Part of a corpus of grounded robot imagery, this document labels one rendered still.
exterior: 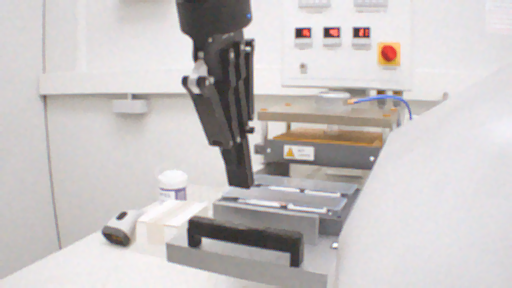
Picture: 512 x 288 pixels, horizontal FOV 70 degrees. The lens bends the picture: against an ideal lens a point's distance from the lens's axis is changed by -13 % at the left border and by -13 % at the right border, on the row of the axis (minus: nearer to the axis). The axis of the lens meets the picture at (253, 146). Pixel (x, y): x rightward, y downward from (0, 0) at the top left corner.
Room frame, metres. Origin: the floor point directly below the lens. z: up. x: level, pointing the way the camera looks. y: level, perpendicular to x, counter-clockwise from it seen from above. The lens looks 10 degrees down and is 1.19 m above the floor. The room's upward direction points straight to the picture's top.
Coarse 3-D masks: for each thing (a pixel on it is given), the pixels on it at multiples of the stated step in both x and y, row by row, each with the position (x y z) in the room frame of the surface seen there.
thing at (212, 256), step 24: (216, 216) 0.55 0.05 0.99; (240, 216) 0.54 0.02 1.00; (264, 216) 0.53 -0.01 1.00; (288, 216) 0.51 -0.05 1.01; (312, 216) 0.50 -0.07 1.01; (312, 240) 0.50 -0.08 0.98; (336, 240) 0.51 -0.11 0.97; (192, 264) 0.49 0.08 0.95; (216, 264) 0.48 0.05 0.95; (240, 264) 0.46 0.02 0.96; (264, 264) 0.45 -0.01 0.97; (288, 264) 0.44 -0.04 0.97; (312, 264) 0.44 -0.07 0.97; (336, 264) 0.46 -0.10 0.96
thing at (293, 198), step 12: (228, 192) 0.63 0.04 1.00; (240, 192) 0.63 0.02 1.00; (252, 192) 0.63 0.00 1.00; (264, 192) 0.63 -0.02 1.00; (276, 192) 0.63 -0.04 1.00; (288, 192) 0.63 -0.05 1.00; (300, 204) 0.57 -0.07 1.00; (312, 204) 0.57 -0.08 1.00; (324, 204) 0.57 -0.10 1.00; (336, 204) 0.56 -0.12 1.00
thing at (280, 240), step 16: (192, 224) 0.49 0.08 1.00; (208, 224) 0.48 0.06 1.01; (224, 224) 0.47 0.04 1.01; (240, 224) 0.47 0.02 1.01; (192, 240) 0.49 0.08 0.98; (224, 240) 0.47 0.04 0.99; (240, 240) 0.46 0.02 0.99; (256, 240) 0.45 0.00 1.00; (272, 240) 0.45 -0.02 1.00; (288, 240) 0.44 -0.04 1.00
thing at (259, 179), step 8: (256, 176) 0.73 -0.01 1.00; (264, 176) 0.73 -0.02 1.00; (272, 176) 0.73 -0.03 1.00; (272, 184) 0.68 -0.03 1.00; (280, 184) 0.67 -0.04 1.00; (288, 184) 0.67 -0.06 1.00; (296, 184) 0.67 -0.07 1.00; (304, 184) 0.67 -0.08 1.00; (312, 184) 0.67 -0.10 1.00; (320, 184) 0.67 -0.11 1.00; (328, 184) 0.67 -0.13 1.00; (336, 184) 0.67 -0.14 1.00; (344, 184) 0.67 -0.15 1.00; (352, 184) 0.67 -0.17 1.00
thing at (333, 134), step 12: (288, 132) 0.90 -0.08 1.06; (300, 132) 0.90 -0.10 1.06; (312, 132) 0.90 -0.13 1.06; (324, 132) 0.87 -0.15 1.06; (336, 132) 0.86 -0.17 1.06; (348, 132) 0.90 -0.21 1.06; (360, 132) 0.90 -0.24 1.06; (372, 132) 0.91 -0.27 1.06; (348, 144) 0.78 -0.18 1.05; (360, 144) 0.77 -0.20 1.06; (372, 144) 0.76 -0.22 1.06
